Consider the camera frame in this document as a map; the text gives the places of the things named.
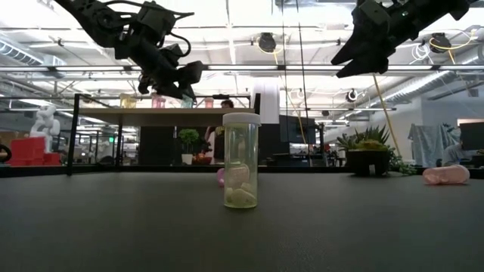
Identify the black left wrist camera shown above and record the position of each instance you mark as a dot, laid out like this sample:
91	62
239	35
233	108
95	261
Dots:
156	19

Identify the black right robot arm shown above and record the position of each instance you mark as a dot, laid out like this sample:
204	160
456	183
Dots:
435	15

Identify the black computer monitor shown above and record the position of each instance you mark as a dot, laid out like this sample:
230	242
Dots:
293	130
472	136

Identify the pink medicine bottle white cap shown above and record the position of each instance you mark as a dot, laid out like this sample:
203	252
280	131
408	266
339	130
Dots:
220	177
158	102

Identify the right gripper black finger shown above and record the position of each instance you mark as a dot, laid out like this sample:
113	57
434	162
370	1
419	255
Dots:
353	49
365	68

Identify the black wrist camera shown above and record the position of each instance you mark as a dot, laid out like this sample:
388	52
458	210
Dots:
374	13
156	19

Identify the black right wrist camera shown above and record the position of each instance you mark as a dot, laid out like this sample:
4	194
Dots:
374	13

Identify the wooden shelf with black frame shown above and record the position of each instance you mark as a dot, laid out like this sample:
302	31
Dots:
162	117

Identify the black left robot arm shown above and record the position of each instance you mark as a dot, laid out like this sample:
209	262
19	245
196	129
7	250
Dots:
98	22

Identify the silver ventilation duct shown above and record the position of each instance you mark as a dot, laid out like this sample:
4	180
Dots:
22	56
416	88

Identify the black cabinet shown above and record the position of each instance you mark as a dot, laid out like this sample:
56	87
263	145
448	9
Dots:
155	145

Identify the grey hanging cloth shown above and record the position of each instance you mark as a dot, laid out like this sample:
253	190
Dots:
427	140

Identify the succulent plant in pot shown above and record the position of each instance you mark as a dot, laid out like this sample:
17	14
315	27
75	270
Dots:
368	160

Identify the suspended linear light rail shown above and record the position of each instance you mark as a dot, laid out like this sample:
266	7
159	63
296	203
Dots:
246	68

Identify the white seated figure statue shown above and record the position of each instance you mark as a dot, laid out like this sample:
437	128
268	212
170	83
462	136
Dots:
45	126

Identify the small green topiary plant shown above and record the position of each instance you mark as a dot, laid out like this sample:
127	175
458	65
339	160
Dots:
188	136

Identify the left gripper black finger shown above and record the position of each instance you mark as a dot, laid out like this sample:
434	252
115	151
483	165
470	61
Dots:
144	85
190	93

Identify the red box stack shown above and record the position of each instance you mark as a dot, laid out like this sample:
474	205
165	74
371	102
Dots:
38	151

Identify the person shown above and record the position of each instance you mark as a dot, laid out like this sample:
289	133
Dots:
455	155
218	147

